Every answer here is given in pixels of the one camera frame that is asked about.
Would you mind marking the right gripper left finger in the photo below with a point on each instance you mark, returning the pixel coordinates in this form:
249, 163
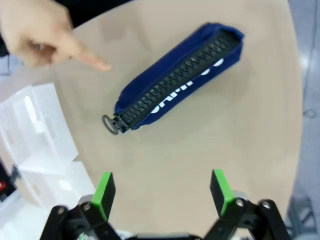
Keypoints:
100, 200

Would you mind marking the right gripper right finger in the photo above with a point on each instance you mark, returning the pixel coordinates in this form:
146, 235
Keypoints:
225, 200

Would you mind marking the blue zippered pencil case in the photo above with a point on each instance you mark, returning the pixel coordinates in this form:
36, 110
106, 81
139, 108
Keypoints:
180, 82

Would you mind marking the person's right hand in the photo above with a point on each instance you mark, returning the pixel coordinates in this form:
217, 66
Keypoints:
37, 25

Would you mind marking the black device with red part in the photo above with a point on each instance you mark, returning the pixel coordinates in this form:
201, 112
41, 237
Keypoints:
6, 185

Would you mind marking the white perforated plastic basket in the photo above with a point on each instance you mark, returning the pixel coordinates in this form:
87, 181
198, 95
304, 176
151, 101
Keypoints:
37, 125

